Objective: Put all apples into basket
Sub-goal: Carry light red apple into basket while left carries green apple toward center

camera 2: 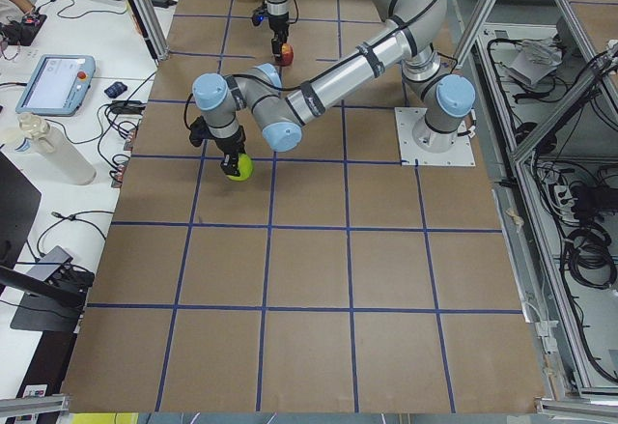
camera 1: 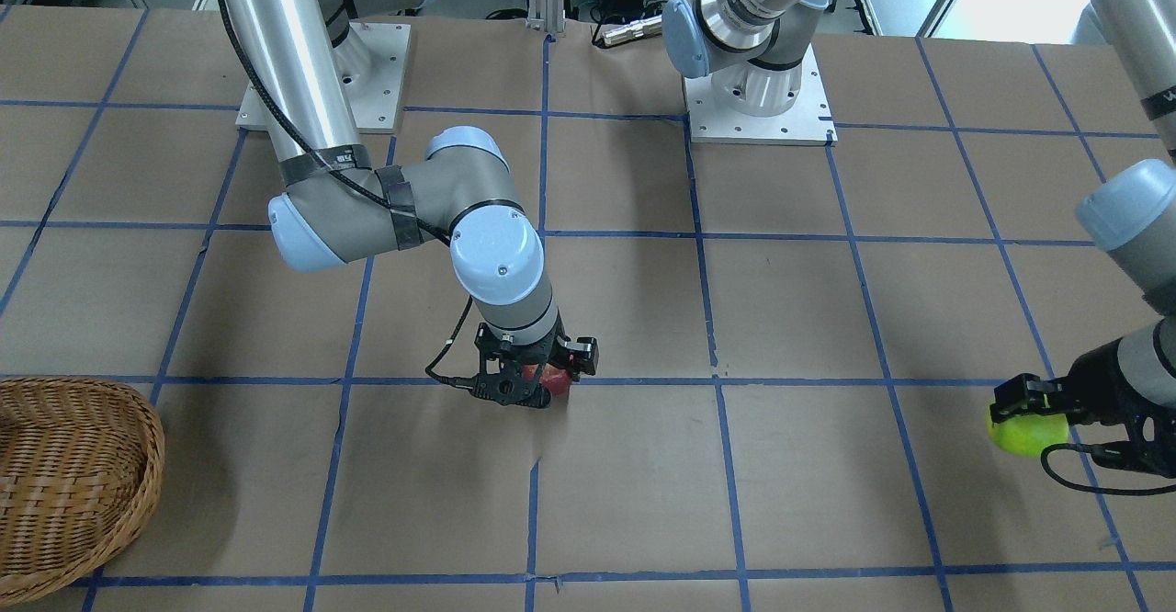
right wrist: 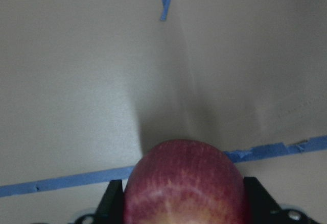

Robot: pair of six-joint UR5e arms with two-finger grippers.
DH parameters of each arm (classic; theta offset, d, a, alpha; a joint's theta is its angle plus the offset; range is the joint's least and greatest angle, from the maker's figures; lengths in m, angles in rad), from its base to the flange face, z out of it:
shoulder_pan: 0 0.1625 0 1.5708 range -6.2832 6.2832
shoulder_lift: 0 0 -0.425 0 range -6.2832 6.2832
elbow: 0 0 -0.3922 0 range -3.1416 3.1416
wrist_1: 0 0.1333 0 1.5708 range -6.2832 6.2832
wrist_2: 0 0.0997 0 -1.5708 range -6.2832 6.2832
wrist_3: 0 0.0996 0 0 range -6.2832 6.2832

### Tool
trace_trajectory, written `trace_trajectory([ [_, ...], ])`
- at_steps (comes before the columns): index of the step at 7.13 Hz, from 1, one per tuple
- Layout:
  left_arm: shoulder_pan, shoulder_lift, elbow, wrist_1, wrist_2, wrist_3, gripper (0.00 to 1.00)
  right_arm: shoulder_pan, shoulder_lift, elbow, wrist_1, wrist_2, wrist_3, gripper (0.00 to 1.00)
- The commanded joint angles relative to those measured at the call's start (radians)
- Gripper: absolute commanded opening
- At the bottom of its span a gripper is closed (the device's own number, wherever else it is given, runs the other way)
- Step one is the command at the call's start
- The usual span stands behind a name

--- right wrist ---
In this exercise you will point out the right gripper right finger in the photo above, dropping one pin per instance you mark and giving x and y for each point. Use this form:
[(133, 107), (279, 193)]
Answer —
[(263, 207)]

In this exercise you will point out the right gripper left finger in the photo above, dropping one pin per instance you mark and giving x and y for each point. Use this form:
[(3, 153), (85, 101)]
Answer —
[(110, 208)]

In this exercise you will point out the dark red apple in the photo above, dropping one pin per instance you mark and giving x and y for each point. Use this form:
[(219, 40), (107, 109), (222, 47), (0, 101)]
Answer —
[(184, 181)]

